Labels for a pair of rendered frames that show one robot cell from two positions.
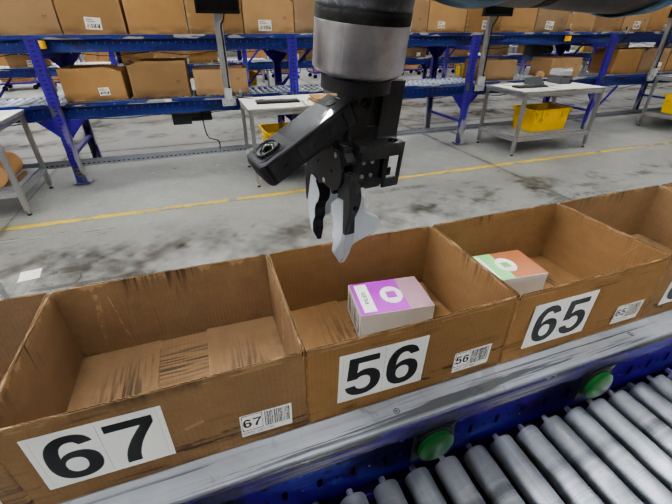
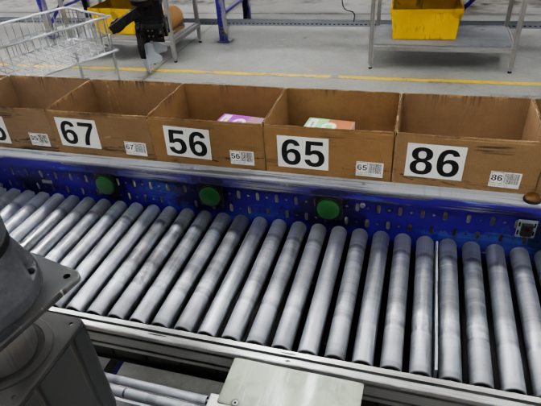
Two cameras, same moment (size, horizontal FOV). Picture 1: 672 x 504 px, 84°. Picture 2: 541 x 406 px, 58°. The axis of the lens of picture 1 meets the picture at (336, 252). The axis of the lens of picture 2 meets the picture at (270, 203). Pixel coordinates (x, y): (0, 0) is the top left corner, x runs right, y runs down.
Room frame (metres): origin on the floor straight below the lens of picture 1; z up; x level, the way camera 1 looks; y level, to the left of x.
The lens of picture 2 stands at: (-0.55, -1.16, 1.70)
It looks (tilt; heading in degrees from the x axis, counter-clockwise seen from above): 35 degrees down; 38
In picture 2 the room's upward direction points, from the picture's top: 4 degrees counter-clockwise
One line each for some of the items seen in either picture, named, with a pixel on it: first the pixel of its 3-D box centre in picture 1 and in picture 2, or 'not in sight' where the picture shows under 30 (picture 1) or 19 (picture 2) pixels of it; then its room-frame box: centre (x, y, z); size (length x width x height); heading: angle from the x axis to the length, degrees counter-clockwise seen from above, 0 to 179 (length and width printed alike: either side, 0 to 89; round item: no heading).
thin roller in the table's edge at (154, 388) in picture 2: not in sight; (150, 387); (-0.19, -0.50, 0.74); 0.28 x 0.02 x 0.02; 109
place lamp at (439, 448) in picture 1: (436, 447); (209, 196); (0.39, -0.18, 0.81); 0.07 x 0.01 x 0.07; 110
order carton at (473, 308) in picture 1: (380, 307); (221, 124); (0.59, -0.09, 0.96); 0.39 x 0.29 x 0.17; 110
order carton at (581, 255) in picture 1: (532, 271); (334, 131); (0.72, -0.46, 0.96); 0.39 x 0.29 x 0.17; 110
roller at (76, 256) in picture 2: not in sight; (83, 249); (0.05, 0.07, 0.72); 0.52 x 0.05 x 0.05; 20
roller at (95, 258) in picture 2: not in sight; (101, 251); (0.07, 0.01, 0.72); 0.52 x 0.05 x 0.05; 20
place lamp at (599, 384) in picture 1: (599, 386); (328, 209); (0.52, -0.55, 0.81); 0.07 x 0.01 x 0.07; 110
